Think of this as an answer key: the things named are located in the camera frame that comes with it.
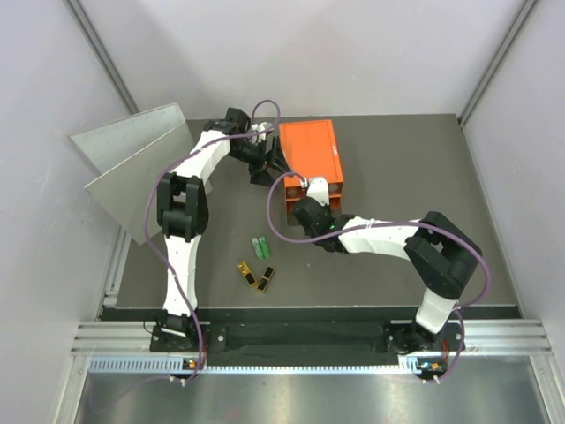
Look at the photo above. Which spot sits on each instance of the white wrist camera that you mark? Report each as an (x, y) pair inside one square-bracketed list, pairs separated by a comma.
[(260, 132), (316, 188)]

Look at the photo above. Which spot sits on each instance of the slotted grey cable duct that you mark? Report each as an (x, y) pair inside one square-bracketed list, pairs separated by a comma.
[(180, 366)]

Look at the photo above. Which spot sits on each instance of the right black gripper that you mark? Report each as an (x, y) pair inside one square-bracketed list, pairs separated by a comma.
[(326, 208)]

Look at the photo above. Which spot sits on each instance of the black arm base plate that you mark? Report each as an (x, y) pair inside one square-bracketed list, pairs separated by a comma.
[(295, 341)]

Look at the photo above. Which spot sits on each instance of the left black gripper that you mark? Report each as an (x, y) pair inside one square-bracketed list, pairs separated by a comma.
[(258, 172)]

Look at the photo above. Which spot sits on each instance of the clear acrylic drawer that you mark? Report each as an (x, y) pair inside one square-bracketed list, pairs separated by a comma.
[(297, 191)]

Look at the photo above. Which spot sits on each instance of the green lipstick tube right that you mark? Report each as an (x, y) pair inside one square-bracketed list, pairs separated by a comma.
[(264, 247)]

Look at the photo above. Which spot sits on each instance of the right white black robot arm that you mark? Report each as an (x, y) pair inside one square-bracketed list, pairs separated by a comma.
[(444, 258)]

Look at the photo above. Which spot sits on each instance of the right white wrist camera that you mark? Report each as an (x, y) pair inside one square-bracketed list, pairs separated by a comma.
[(316, 188)]

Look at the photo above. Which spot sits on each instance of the gold black compact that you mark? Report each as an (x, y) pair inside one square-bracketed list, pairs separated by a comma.
[(247, 274), (265, 279)]

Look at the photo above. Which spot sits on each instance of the orange drawer box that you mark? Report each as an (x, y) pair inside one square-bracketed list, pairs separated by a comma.
[(310, 149)]

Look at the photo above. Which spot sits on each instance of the green lipstick tube left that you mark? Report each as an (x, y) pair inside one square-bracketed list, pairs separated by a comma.
[(257, 248)]

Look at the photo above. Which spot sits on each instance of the gold black compact right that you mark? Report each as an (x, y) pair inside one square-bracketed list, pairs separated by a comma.
[(265, 279)]

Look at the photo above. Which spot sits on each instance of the grey metal panel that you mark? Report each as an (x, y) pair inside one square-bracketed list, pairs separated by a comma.
[(129, 154)]

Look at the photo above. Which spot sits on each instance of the gold black compact left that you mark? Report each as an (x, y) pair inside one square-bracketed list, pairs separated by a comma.
[(247, 274)]

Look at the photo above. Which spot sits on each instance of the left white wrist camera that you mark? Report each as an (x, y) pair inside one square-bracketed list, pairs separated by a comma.
[(260, 132)]

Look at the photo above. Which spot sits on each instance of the green lipstick tube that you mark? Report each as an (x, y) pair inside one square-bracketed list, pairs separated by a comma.
[(257, 248), (264, 247)]

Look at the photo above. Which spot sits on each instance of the aluminium frame rail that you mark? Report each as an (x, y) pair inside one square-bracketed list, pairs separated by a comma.
[(513, 337)]

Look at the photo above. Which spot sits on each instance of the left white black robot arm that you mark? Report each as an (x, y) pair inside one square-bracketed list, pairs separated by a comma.
[(179, 201)]

